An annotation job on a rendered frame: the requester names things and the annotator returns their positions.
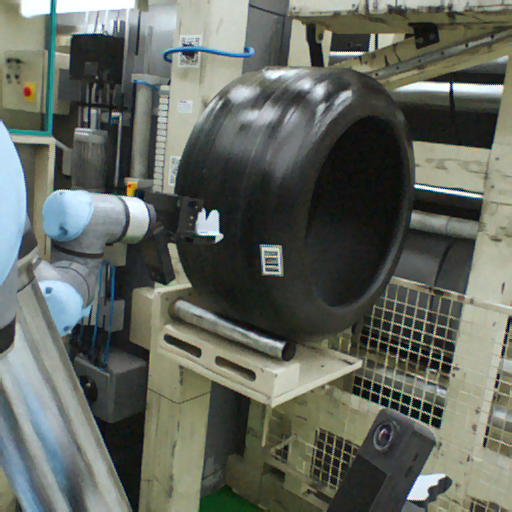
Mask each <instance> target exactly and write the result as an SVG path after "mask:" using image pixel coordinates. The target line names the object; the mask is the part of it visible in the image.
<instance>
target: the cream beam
mask: <svg viewBox="0 0 512 512"><path fill-rule="evenodd" d="M288 17H289V18H292V19H295V20H299V21H322V22H325V23H328V24H331V26H329V27H327V29H325V30H327V31H330V32H332V33H335V34H403V33H414V28H411V27H409V26H408V22H415V23H433V24H434V25H435V26H437V27H438V28H439V27H442V26H465V25H466V26H470V25H512V0H290V5H289V15H288Z"/></svg>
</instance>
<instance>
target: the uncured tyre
mask: <svg viewBox="0 0 512 512"><path fill-rule="evenodd" d="M414 193H415V158H414V149H413V142H412V137H411V133H410V130H409V126H408V123H406V120H405V118H404V116H403V113H402V111H401V110H400V108H399V107H398V105H397V104H396V102H395V100H393V98H392V97H391V96H390V94H389V93H388V91H387V90H386V89H385V88H384V87H383V84H380V83H379V82H378V81H377V80H376V79H374V78H373V77H371V76H368V75H365V74H362V72H360V71H357V70H354V69H350V68H343V67H305V66H268V67H263V68H260V69H257V70H253V71H250V72H247V73H245V74H243V76H240V77H238V78H236V79H235V80H233V81H232V82H230V83H228V84H227V85H225V86H224V87H223V88H222V89H221V91H220V92H219V93H218V94H217V95H216V96H214V97H213V98H212V99H211V100H210V102H209V103H208V105H207V107H206V108H205V109H204V111H203V112H201V114H200V116H199V117H198V120H197V122H196V124H195V125H194V127H193V129H192V131H191V135H190V137H188V139H187V142H186V144H185V148H184V150H183V153H182V156H181V159H180V164H179V167H178V172H177V177H175V183H174V192H173V194H178V196H182V197H189V198H197V199H205V200H204V202H203V207H202V208H203V209H205V211H206V220H207V219H208V217H209V215H210V212H211V211H212V210H216V211H218V212H219V233H220V234H223V238H222V239H220V241H219V242H216V243H215V244H211V245H200V244H192V245H179V244H175V245H176V250H178V255H179V258H180V261H181V264H182V268H183V271H184V273H185V275H186V277H187V280H188V282H189V283H190V285H192V286H193V288H194V289H195V291H196V293H197V294H198V295H199V296H200V297H201V298H202V299H203V300H205V301H206V302H207V303H208V304H210V306H211V307H212V308H213V309H214V310H216V311H218V312H219V313H221V314H223V315H225V316H227V317H231V319H234V320H237V321H239V322H242V323H246V324H248V325H251V326H254V327H258V328H260V329H263V330H265V331H268V333H272V334H275V335H277V336H280V337H284V338H286V339H289V340H293V341H312V342H313V341H321V340H326V339H329V338H331V337H333V336H336V335H338V334H340V333H341V331H343V330H344V329H346V328H348V327H350V326H352V325H354V324H355V323H357V322H358V321H359V320H361V318H363V317H364V316H365V315H366V314H367V313H368V312H369V311H370V310H371V309H372V307H373V305H374V304H375V303H377V301H378V300H379V299H380V297H381V296H382V294H383V291H384V290H385V288H386V286H387V285H388V283H390V281H391V278H392V276H393V274H394V272H395V270H396V267H397V264H398V262H399V259H400V256H401V254H402V250H404V247H405V243H406V240H407V235H408V232H409V227H410V222H411V217H412V210H413V203H414ZM260 245H273V246H281V257H283V276H278V275H262V264H261V250H260Z"/></svg>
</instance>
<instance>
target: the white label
mask: <svg viewBox="0 0 512 512"><path fill-rule="evenodd" d="M260 250H261V264H262V275H278V276H283V257H281V246H273V245H260Z"/></svg>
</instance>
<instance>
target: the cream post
mask: <svg viewBox="0 0 512 512"><path fill-rule="evenodd" d="M248 4H249V0H177V13H176V26H175V40H174V48H178V47H179V42H180V35H202V47H206V48H210V49H214V50H221V51H227V52H235V53H244V48H245V37H246V26H247V15H248ZM178 56H179V52H178V53H174V54H172V68H171V83H170V97H169V111H168V125H167V139H166V154H165V168H164V185H162V192H164V193H172V194H173V192H174V186H173V185H168V181H169V167H170V155H173V156H180V157H181V156H182V153H183V150H184V148H185V144H186V142H187V139H188V137H190V135H191V131H192V129H193V127H194V125H195V124H196V122H197V120H198V117H199V116H200V114H201V112H203V111H204V109H205V108H206V107H207V105H208V103H209V102H210V100H211V99H212V98H213V97H214V96H216V95H217V94H218V93H219V92H220V91H221V89H222V88H223V87H224V86H225V85H227V84H228V83H230V82H232V81H233V80H235V79H236V78H238V77H240V76H241V69H243V58H238V57H229V56H221V55H214V54H210V53H205V52H200V58H199V68H193V67H178ZM179 99H180V100H193V105H192V113H183V112H178V101H179ZM168 247H169V251H170V256H171V260H172V265H173V270H174V274H175V280H174V281H172V282H171V283H170V284H168V285H167V286H165V285H161V284H159V283H155V290H156V289H159V288H166V287H171V286H178V285H184V284H189V282H188V280H187V277H186V275H185V273H184V271H183V268H182V264H181V261H180V258H179V255H178V250H176V245H175V244H172V243H169V244H168ZM158 338H159V330H157V329H155V328H153V327H152V339H151V354H150V368H148V382H147V396H146V410H145V425H144V439H143V453H142V467H141V481H140V496H139V512H198V509H199V498H200V488H202V477H203V466H204V454H205V444H206V433H207V422H208V411H209V400H210V389H211V379H209V378H207V377H205V376H202V375H200V374H197V373H195V371H193V370H191V369H188V368H186V367H184V366H181V365H179V364H177V363H174V362H172V361H170V360H168V358H165V357H162V356H160V355H158V354H157V349H158V348H159V347H158Z"/></svg>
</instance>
